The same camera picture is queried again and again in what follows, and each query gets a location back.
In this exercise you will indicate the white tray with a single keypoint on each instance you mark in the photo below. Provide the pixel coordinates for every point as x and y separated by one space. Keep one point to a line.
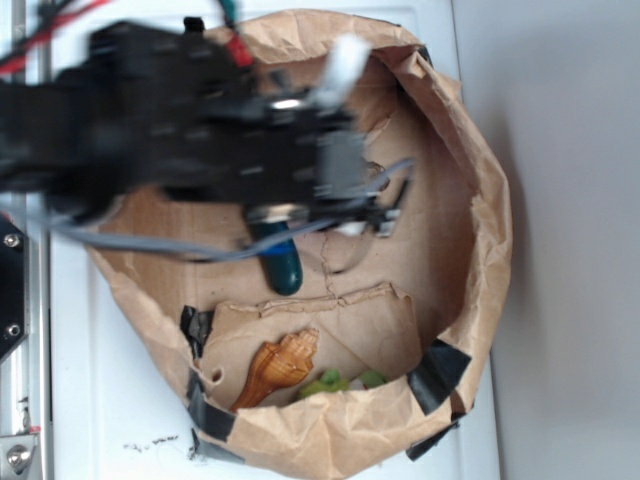
114 416

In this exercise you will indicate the green plastic toy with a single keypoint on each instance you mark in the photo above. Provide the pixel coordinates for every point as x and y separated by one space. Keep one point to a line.
331 381

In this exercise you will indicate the dark green plastic pickle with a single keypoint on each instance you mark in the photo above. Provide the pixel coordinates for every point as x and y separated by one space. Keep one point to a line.
281 262

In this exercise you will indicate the black mounting plate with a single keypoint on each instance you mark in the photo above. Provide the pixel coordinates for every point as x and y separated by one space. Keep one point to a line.
13 288

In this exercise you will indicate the brown rock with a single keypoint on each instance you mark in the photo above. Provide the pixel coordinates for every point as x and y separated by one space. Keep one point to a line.
376 177

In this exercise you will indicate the brown paper bag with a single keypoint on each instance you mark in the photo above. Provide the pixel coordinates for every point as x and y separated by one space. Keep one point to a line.
421 307

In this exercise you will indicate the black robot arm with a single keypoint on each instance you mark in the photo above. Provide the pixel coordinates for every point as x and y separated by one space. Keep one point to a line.
183 114

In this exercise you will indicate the aluminium frame rail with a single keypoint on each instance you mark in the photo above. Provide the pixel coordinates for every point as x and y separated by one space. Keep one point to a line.
26 411

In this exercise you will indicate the orange conch shell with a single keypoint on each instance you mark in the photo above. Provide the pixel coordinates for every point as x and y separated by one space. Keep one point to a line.
277 366

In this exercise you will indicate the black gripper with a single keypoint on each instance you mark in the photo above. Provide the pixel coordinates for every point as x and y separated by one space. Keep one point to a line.
282 156

